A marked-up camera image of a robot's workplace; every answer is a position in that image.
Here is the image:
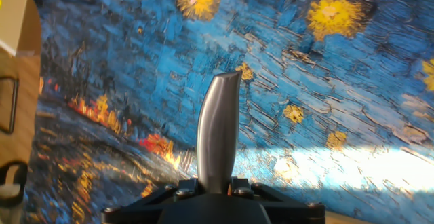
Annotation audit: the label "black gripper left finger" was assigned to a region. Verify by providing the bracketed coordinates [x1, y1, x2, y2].
[100, 178, 199, 224]

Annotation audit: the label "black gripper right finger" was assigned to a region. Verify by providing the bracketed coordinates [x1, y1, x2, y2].
[231, 176, 326, 224]

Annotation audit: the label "steel cleaver knife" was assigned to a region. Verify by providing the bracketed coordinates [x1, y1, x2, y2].
[196, 70, 243, 195]

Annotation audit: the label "starry night painting cloth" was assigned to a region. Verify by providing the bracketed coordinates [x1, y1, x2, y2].
[20, 0, 434, 224]

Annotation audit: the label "black round base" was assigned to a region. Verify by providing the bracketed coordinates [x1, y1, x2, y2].
[0, 161, 28, 224]

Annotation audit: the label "beige cardboard box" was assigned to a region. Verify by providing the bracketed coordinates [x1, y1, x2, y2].
[0, 0, 42, 57]

